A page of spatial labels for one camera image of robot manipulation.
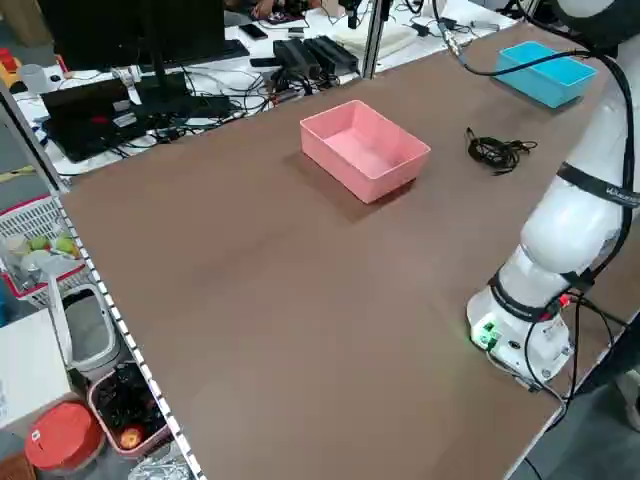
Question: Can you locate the black computer monitor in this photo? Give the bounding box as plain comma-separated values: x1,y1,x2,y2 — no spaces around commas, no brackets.
37,0,232,119

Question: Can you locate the white swing-lid trash bin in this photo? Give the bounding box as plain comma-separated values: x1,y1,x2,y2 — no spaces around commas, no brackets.
22,249,121,374

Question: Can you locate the blue plastic box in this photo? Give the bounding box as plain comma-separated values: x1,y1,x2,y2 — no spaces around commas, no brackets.
492,41,599,109

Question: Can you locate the pink plastic box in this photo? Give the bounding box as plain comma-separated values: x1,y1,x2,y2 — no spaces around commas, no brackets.
299,99,432,205

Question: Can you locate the beige folded cloth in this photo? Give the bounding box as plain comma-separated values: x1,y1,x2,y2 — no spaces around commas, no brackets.
332,19,416,54

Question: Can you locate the pink waste bin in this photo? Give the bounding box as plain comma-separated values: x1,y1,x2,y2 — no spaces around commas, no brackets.
88,362,174,459

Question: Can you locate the white slotted basket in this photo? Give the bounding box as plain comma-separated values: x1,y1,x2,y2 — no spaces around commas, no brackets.
0,195,91,307

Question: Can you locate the white cardboard box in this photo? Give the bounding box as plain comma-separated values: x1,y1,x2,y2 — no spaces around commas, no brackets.
0,307,71,431

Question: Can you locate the black laptop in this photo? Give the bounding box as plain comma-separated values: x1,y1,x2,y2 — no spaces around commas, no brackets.
39,78,151,164

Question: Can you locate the black finned power supply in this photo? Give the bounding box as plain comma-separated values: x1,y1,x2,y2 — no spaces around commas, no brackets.
273,38,321,76
304,35,360,72

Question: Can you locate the aluminium corner frame post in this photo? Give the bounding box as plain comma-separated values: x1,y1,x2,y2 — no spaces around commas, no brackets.
0,84,71,194

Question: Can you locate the grey plastic cup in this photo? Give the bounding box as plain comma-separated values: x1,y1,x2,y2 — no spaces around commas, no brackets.
19,63,49,94

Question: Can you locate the red round lid container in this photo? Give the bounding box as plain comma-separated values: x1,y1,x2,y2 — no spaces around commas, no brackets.
24,402,106,474

